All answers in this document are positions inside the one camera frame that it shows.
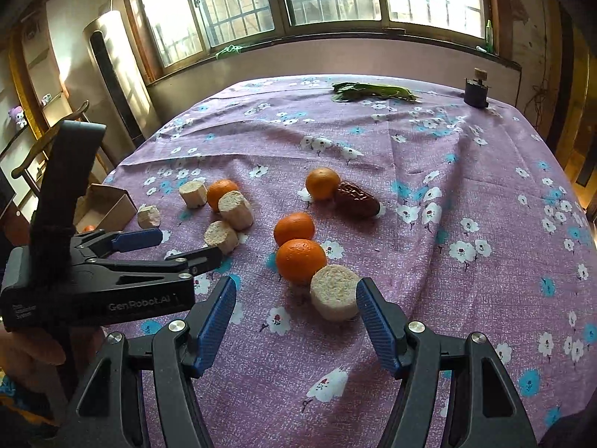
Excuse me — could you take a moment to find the purple plush toy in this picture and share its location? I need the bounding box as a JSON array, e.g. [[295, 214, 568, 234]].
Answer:
[[8, 106, 28, 131]]

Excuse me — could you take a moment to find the wooden wall shelf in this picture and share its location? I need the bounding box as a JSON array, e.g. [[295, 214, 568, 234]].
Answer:
[[1, 6, 71, 161]]

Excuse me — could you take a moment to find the large round sugarcane piece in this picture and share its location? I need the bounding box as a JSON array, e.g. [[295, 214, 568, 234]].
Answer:
[[310, 265, 361, 321]]

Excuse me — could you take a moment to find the standing air conditioner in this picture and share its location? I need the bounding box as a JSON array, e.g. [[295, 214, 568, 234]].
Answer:
[[84, 10, 161, 148]]

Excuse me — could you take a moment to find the green cloth on sill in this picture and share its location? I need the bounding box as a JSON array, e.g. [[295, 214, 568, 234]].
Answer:
[[216, 44, 251, 60]]

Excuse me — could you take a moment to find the green bottle on sill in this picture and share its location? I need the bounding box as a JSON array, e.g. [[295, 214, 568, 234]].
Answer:
[[485, 19, 495, 54]]

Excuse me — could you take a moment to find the orange tangerine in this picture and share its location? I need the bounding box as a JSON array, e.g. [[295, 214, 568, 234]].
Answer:
[[206, 179, 239, 212], [306, 167, 341, 201], [275, 239, 327, 285], [273, 212, 316, 246]]

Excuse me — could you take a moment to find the purple floral tablecloth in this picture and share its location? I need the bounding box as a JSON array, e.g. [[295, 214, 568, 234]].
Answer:
[[106, 76, 596, 447]]

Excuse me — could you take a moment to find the dark red jujube date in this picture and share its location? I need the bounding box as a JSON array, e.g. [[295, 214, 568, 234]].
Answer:
[[334, 181, 381, 220]]

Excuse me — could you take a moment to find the shallow cardboard box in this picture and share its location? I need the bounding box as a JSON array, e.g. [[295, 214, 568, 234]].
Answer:
[[74, 184, 137, 234]]

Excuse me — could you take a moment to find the wooden chair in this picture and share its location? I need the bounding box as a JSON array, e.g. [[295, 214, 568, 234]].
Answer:
[[11, 100, 113, 198]]

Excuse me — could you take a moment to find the green leafy vegetable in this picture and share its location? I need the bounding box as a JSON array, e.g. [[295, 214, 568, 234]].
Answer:
[[333, 82, 417, 102]]

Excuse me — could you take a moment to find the person's left hand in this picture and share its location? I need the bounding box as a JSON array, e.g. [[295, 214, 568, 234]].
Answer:
[[1, 325, 105, 393]]

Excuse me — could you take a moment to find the small dark bottle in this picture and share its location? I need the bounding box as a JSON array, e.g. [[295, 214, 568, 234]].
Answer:
[[463, 68, 489, 109]]

